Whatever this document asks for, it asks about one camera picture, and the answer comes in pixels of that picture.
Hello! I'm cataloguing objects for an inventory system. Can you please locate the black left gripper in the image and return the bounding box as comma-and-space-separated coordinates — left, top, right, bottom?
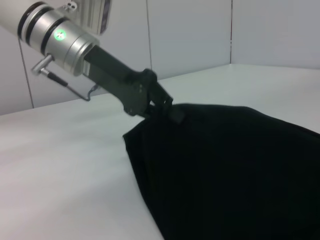
83, 45, 186, 125

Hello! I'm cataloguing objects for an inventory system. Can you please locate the black shirt with FREE print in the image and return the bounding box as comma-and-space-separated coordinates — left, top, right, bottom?
122, 102, 320, 240

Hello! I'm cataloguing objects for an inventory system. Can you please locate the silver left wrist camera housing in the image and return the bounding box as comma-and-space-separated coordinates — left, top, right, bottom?
53, 0, 112, 36

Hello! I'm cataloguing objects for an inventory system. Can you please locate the left gripper grey cable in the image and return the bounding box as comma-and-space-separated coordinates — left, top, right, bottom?
30, 54, 99, 102

